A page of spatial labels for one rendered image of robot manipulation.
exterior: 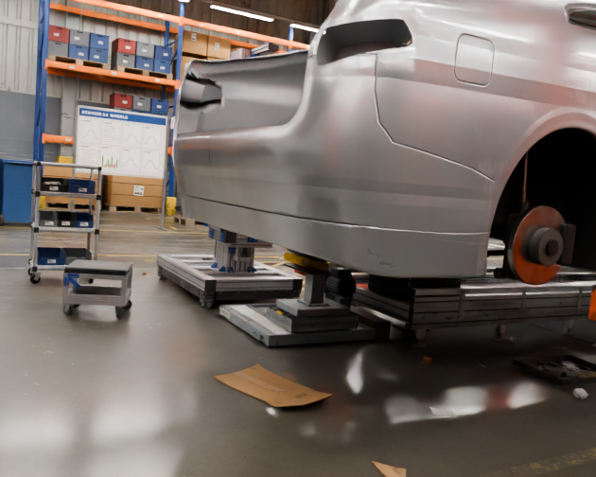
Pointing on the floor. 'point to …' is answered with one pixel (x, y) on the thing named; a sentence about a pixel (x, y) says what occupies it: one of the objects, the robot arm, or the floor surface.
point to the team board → (121, 144)
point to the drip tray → (584, 372)
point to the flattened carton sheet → (271, 387)
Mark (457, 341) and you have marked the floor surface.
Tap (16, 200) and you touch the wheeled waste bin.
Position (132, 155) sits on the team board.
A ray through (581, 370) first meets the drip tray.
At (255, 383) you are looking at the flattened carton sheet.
